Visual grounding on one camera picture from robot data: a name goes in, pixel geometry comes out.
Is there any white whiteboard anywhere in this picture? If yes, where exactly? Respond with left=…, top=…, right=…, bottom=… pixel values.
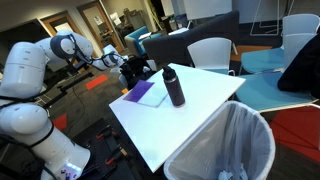
left=183, top=0, right=234, bottom=21

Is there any wooden framed door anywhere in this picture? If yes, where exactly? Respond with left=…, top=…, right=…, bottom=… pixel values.
left=76, top=0, right=125, bottom=54
left=39, top=10, right=85, bottom=39

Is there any white chair with teal seat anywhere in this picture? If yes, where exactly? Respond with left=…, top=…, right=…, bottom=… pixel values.
left=239, top=13, right=320, bottom=75
left=234, top=33, right=320, bottom=114

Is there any teal armchair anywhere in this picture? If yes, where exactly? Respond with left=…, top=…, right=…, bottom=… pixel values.
left=124, top=25, right=164, bottom=57

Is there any white wire frame stand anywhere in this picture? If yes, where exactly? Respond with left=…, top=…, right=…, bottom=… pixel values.
left=249, top=0, right=296, bottom=37

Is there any trash bin with clear liner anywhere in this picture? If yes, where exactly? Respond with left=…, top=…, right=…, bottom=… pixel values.
left=163, top=100, right=277, bottom=180

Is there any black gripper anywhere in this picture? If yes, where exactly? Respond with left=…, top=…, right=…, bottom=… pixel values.
left=126, top=56, right=150, bottom=87

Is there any dark grey sofa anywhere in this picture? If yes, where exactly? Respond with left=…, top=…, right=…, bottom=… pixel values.
left=142, top=9, right=242, bottom=66

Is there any black tripod bar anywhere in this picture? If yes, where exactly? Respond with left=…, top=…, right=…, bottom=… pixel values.
left=42, top=71, right=95, bottom=108

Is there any white plastic chair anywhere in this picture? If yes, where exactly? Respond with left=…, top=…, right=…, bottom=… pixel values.
left=186, top=37, right=236, bottom=77

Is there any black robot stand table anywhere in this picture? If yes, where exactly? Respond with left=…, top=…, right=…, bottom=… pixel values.
left=68, top=118, right=144, bottom=180

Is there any black bag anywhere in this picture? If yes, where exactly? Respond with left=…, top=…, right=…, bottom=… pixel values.
left=119, top=66, right=134, bottom=90

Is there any red handled clamp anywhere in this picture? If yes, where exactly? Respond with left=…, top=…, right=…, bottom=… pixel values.
left=105, top=146, right=130, bottom=167
left=95, top=127, right=113, bottom=140

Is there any dark insulated water bottle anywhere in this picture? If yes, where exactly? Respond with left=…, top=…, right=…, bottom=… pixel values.
left=161, top=65, right=186, bottom=108

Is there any purple spiral notebook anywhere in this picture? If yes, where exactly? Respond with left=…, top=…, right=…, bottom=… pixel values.
left=122, top=79, right=169, bottom=108

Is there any black jacket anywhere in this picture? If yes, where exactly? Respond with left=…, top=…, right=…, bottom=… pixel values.
left=277, top=31, right=320, bottom=100

